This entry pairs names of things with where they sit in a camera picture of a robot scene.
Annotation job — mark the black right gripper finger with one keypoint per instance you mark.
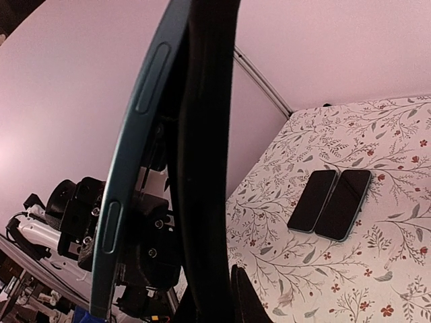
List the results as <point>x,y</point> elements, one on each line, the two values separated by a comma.
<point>247,305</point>

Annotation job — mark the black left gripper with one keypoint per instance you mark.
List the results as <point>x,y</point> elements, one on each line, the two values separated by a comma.
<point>130,251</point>

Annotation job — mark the black silicone phone case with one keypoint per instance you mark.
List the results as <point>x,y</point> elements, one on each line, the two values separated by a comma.
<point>203,128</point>

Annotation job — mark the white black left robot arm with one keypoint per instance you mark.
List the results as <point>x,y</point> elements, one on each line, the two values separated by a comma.
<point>32,233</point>

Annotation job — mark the aluminium left rear frame post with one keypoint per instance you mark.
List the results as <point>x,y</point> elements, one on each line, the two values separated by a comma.
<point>262,82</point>

